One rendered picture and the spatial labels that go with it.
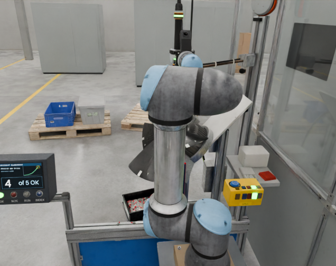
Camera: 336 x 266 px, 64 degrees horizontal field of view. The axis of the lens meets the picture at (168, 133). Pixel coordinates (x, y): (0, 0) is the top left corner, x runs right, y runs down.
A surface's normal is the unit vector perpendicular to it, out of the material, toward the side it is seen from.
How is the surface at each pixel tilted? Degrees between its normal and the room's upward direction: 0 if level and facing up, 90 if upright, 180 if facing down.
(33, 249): 0
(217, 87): 62
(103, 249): 90
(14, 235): 1
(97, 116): 95
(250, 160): 90
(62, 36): 90
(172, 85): 67
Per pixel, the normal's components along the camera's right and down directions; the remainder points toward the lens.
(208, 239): -0.19, 0.41
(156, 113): -0.57, 0.35
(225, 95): 0.51, 0.24
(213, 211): 0.15, -0.89
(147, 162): -0.33, -0.46
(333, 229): -0.99, 0.02
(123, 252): 0.10, 0.41
